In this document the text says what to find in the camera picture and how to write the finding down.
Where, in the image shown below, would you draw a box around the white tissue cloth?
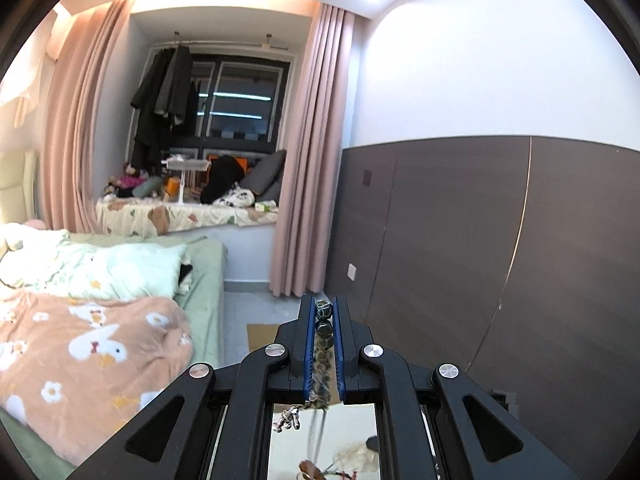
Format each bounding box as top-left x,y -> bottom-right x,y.
333,444 -> 378,474

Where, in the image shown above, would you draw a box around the brown cardboard sheet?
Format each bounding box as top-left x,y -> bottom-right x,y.
246,324 -> 279,352

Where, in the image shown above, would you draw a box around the white bedside table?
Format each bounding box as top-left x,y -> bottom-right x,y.
267,404 -> 381,479

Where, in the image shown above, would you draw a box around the green bed sheet mattress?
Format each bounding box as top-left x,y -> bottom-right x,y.
1,237 -> 227,479

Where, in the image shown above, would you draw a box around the pink floral fleece blanket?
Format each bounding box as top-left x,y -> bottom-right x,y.
1,292 -> 193,465

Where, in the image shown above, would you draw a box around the right pink curtain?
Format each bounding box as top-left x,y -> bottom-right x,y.
270,3 -> 355,297

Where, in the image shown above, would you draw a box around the pink curtain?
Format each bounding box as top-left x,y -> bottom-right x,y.
40,0 -> 134,233
270,3 -> 355,297

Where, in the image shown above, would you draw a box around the floral window seat cushion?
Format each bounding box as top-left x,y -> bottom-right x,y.
96,198 -> 279,237

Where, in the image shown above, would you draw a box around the light green floral duvet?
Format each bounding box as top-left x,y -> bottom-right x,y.
1,223 -> 186,300

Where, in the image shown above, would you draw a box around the black bag on seat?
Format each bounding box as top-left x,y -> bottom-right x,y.
200,155 -> 245,205

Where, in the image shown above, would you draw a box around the grey pillow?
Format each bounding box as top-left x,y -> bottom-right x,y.
239,150 -> 286,203

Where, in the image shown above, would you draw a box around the stuffed toys pile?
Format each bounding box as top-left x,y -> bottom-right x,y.
102,164 -> 164,202

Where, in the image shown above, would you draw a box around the white small folding stand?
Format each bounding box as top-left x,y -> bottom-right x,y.
162,155 -> 210,204

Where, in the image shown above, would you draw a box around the cream padded headboard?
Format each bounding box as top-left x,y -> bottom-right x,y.
0,150 -> 38,224

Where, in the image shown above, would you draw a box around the dark window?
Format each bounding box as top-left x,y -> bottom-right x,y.
181,53 -> 291,154

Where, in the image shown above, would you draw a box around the hanging black clothes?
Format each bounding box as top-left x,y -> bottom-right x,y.
130,46 -> 198,171

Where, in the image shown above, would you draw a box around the left pink curtain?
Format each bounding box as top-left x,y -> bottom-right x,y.
40,0 -> 134,233

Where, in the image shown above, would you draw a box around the white wall socket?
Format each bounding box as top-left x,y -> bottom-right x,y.
347,263 -> 357,281

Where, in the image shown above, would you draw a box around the dark wall switch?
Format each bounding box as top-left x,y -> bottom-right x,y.
362,170 -> 372,186

